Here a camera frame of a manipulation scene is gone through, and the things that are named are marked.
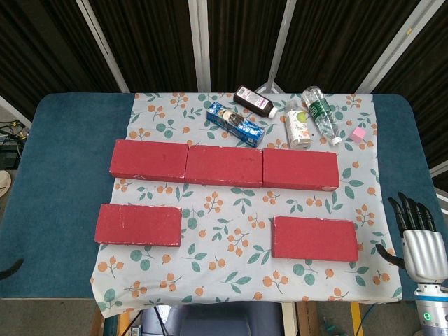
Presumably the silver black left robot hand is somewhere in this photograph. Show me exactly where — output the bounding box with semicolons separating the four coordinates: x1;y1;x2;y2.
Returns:
0;258;25;279

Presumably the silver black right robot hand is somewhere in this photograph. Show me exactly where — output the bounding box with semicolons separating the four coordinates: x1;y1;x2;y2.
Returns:
376;191;448;283

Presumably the red brick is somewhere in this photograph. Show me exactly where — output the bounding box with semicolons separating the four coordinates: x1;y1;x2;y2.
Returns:
108;139;190;183
271;216;360;263
94;203;183;248
261;148;340;192
184;145;264;189

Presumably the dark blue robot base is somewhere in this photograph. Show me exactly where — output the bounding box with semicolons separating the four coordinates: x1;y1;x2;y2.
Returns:
141;302;284;336

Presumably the white round object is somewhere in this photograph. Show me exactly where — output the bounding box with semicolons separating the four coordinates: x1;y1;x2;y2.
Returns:
0;170;12;199

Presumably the blue felt table cover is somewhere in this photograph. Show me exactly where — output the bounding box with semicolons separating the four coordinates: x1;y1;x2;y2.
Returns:
0;92;442;302

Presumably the brown cardboard box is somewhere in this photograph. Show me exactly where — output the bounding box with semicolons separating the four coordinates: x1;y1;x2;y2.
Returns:
295;301;320;336

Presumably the clear green-label water bottle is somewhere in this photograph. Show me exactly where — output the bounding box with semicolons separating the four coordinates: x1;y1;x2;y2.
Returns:
301;86;342;146

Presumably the white printed bottle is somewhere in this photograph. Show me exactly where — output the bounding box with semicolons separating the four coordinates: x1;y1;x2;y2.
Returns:
283;100;313;148

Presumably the floral printed tablecloth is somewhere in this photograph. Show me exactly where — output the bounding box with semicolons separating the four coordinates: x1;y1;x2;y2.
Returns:
90;91;403;319

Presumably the dark brown bottle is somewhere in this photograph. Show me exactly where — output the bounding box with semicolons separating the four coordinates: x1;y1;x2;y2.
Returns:
233;85;279;120

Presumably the blue toothpaste box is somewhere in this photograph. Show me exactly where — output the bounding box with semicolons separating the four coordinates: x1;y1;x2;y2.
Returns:
205;101;266;148

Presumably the white tripod stand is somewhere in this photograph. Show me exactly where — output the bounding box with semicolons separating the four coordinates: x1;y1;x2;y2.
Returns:
254;0;298;95

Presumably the white metal frame bar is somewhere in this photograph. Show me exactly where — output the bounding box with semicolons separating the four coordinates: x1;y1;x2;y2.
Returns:
188;0;212;93
429;162;448;179
355;0;442;95
75;0;131;94
0;94;33;127

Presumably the yellow post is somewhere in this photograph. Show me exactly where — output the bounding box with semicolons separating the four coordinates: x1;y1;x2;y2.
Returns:
351;302;363;336

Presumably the black electronics with cables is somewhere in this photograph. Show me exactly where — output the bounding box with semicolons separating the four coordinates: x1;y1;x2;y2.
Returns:
0;118;29;169

